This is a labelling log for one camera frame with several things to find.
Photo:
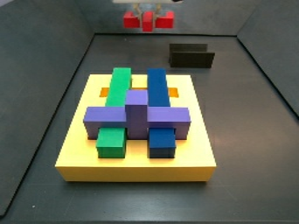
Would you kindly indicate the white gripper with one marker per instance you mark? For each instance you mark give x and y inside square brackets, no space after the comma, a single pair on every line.
[157,2]

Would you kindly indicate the red forked block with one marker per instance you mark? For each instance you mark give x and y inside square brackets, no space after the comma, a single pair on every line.
[149,21]

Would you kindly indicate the yellow base board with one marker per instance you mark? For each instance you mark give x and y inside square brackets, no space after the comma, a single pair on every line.
[79,163]

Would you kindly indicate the purple cross block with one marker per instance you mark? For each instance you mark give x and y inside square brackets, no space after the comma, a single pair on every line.
[138,117]

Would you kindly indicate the blue long block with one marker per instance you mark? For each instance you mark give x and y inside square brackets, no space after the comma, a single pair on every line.
[161,137]

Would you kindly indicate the green long block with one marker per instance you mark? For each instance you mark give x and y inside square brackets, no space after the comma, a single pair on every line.
[112,143]

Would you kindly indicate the black angle bracket holder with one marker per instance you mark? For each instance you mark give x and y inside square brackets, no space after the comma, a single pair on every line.
[190,55]

